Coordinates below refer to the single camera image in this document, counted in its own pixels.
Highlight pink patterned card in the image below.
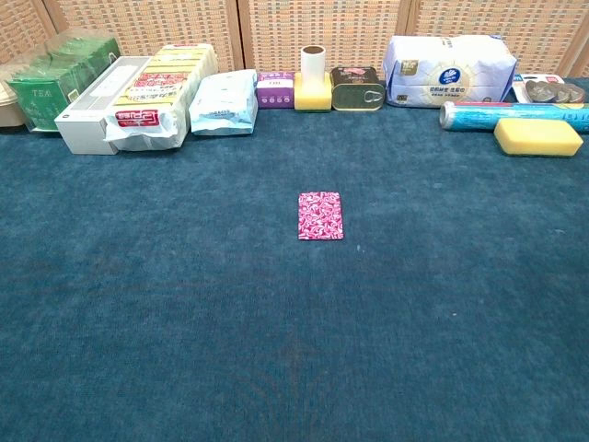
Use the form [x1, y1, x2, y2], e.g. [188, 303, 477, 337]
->
[297, 191, 345, 242]

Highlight yellow scouring sponge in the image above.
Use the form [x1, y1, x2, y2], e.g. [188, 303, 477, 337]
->
[492, 117, 584, 158]
[293, 71, 333, 113]

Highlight small purple box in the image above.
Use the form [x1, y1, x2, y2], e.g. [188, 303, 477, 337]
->
[255, 71, 296, 111]

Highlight light blue wet wipes pack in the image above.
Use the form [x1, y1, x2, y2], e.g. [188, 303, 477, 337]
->
[189, 68, 260, 137]

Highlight black gold luncheon meat can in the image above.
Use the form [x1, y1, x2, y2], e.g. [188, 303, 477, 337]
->
[329, 65, 387, 113]

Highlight teal felt table cover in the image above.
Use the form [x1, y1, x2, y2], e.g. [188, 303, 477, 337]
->
[0, 76, 589, 442]

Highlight cardboard paper tube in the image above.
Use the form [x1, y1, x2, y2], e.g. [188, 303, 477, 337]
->
[300, 45, 329, 85]

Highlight yellow sponge multipack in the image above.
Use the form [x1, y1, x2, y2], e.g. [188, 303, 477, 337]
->
[103, 43, 220, 153]

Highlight woven bamboo folding screen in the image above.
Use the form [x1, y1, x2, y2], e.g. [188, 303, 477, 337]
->
[0, 0, 589, 79]

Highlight white blue tissue pack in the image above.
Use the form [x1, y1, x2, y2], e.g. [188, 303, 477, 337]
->
[383, 34, 518, 110]

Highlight white power strip box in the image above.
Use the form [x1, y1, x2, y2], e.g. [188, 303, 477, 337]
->
[53, 55, 154, 156]

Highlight clear box green tea bags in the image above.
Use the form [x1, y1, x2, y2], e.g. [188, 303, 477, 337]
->
[5, 28, 121, 134]

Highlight correction tape blister pack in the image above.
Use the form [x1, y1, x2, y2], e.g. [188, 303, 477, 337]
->
[511, 73, 588, 105]

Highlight beige lidded lunch box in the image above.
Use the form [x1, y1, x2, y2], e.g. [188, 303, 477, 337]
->
[0, 77, 28, 129]

